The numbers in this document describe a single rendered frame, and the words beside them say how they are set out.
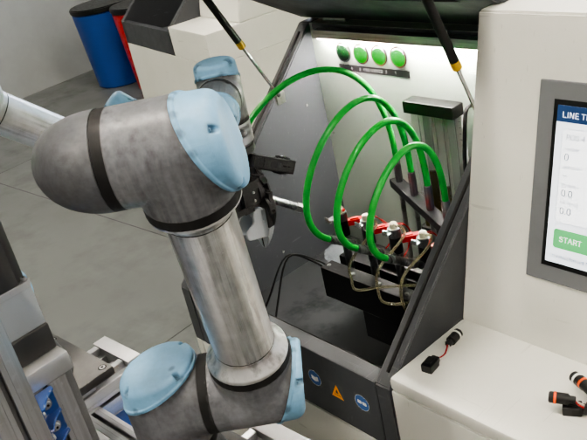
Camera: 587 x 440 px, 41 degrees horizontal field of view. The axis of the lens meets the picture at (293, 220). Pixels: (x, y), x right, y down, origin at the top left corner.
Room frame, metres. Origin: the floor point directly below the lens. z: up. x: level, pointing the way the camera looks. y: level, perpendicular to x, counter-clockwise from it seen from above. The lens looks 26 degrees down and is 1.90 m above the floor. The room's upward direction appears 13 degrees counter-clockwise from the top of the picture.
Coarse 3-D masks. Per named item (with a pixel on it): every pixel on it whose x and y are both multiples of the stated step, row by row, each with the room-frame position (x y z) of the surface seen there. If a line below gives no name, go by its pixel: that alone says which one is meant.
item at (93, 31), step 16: (96, 0) 7.92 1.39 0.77; (112, 0) 7.70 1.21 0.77; (80, 16) 7.51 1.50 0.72; (96, 16) 7.46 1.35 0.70; (80, 32) 7.59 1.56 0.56; (96, 32) 7.48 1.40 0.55; (112, 32) 7.48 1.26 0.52; (96, 48) 7.51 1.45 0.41; (112, 48) 7.48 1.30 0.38; (96, 64) 7.56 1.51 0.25; (112, 64) 7.49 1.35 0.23; (128, 64) 7.53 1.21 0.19; (112, 80) 7.51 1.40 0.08; (128, 80) 7.52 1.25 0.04
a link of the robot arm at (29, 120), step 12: (0, 96) 1.35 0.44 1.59; (12, 96) 1.39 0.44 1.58; (0, 108) 1.35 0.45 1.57; (12, 108) 1.36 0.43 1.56; (24, 108) 1.38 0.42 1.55; (36, 108) 1.40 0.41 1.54; (0, 120) 1.35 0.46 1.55; (12, 120) 1.36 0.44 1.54; (24, 120) 1.37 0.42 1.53; (36, 120) 1.38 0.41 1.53; (48, 120) 1.39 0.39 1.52; (0, 132) 1.36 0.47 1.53; (12, 132) 1.36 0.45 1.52; (24, 132) 1.37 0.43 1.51; (36, 132) 1.37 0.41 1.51; (24, 144) 1.39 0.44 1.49
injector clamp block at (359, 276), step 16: (336, 272) 1.55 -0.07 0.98; (352, 272) 1.54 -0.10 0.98; (368, 272) 1.56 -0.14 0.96; (384, 272) 1.51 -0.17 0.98; (336, 288) 1.56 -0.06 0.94; (384, 288) 1.44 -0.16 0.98; (352, 304) 1.52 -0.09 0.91; (368, 304) 1.48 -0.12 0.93; (368, 320) 1.49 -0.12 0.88; (384, 320) 1.44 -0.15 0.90; (400, 320) 1.41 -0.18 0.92; (384, 336) 1.45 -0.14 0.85
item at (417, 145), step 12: (408, 144) 1.39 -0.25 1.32; (420, 144) 1.40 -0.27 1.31; (396, 156) 1.36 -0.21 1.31; (432, 156) 1.42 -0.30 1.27; (384, 168) 1.35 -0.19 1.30; (384, 180) 1.33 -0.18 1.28; (444, 180) 1.43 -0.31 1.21; (444, 192) 1.43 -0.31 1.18; (372, 204) 1.31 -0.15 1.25; (444, 204) 1.43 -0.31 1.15; (372, 216) 1.31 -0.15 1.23; (444, 216) 1.43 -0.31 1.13; (372, 228) 1.30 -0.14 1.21; (372, 240) 1.30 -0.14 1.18; (372, 252) 1.30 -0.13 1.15; (396, 264) 1.33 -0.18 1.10; (408, 264) 1.35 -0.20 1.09
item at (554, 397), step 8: (576, 376) 1.00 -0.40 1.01; (584, 376) 1.00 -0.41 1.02; (576, 384) 1.00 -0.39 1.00; (584, 384) 0.98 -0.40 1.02; (552, 392) 0.98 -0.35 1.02; (560, 392) 0.97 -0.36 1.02; (584, 392) 0.97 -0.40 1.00; (552, 400) 0.97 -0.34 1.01; (560, 400) 0.96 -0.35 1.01; (568, 400) 0.96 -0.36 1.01; (576, 400) 0.96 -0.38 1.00; (568, 408) 0.96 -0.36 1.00; (576, 408) 0.95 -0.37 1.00; (584, 408) 0.93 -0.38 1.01
